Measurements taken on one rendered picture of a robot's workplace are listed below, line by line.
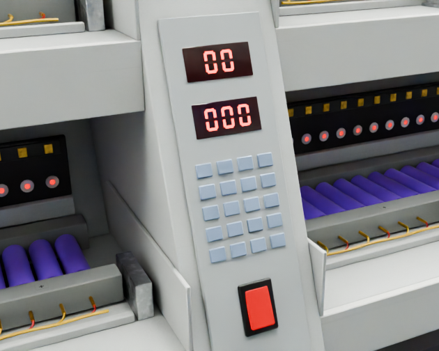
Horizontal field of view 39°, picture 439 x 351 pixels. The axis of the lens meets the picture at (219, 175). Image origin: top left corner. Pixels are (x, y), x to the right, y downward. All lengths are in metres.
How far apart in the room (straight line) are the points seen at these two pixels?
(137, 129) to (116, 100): 0.04
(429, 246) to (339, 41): 0.19
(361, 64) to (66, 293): 0.27
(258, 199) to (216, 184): 0.03
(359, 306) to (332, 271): 0.05
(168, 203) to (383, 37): 0.20
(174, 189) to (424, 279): 0.21
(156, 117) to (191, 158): 0.03
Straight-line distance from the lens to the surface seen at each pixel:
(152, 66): 0.39
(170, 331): 0.42
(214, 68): 0.39
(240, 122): 0.40
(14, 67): 0.38
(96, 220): 0.58
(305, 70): 0.44
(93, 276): 0.45
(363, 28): 0.47
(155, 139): 0.39
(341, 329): 0.46
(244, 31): 0.41
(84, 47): 0.38
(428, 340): 0.72
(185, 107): 0.39
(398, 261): 0.52
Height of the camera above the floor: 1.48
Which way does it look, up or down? 3 degrees down
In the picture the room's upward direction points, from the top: 9 degrees counter-clockwise
